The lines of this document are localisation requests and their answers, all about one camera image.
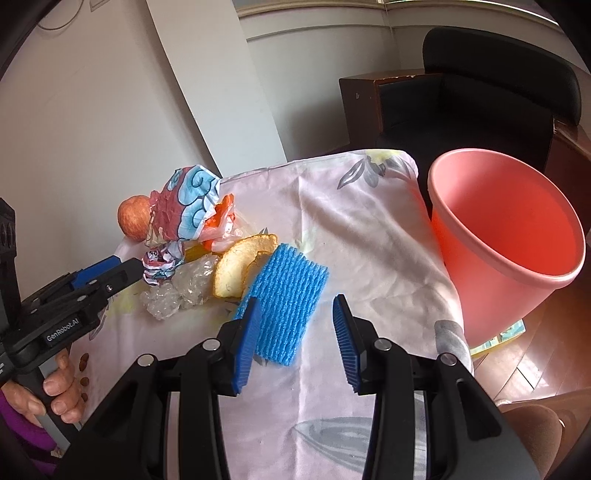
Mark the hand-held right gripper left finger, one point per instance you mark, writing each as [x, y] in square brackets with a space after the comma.
[244, 344]

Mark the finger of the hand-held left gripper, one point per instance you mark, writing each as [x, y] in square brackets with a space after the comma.
[99, 270]
[117, 279]

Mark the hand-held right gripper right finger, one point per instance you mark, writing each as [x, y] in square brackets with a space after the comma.
[346, 344]

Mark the blue foam fruit net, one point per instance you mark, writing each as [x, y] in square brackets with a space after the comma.
[291, 295]

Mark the clear plastic bag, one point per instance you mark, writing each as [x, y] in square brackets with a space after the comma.
[194, 281]

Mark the pink plastic bin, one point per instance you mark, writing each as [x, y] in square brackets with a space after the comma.
[485, 277]

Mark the purple sleeved left forearm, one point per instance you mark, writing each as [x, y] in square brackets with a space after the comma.
[23, 445]

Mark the person's left hand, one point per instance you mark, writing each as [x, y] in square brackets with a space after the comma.
[64, 392]

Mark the small crumpled patterned wrapper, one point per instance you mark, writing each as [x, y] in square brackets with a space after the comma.
[159, 265]

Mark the red apple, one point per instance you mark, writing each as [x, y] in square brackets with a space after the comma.
[131, 217]

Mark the large pomelo peel piece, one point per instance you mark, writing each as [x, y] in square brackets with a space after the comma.
[228, 274]

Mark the small pomelo peel piece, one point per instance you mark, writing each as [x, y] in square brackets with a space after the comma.
[258, 263]

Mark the large cloud patterned wrapper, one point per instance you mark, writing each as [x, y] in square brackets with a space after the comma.
[184, 203]

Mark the pink floral cloth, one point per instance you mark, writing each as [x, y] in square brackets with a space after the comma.
[360, 240]

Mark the orange plastic bag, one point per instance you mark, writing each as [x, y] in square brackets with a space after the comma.
[224, 212]

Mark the green yellow book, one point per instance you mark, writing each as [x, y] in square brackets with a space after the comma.
[503, 334]

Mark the white leaning board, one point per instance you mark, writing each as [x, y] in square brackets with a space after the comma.
[217, 92]

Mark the brown wooden cabinet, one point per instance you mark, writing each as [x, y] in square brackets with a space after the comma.
[358, 106]

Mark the black leather chair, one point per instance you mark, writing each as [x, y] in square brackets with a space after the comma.
[485, 55]

